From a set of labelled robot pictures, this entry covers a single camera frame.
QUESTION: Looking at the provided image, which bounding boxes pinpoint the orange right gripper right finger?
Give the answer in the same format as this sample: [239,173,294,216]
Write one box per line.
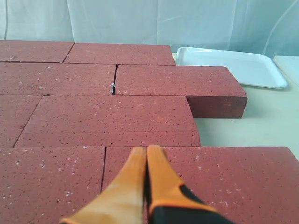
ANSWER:
[147,145,217,224]

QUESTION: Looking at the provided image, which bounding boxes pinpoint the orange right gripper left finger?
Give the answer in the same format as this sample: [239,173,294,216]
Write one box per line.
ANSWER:
[59,147,146,224]

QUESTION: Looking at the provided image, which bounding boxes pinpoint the red brick front large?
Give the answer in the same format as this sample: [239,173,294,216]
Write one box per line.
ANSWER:
[0,147,105,224]

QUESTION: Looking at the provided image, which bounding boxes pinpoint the red brick right third row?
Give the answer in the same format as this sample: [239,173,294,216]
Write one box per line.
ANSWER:
[16,95,200,147]

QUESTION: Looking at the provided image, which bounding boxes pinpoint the red brick right second row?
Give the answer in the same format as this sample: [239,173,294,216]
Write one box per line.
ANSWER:
[116,65,248,119]

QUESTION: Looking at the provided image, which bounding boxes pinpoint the white tray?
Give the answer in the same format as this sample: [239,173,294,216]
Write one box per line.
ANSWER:
[176,47,288,89]

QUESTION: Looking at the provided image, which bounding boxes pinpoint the pale blue backdrop curtain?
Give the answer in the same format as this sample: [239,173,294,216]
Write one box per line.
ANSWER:
[0,0,299,57]

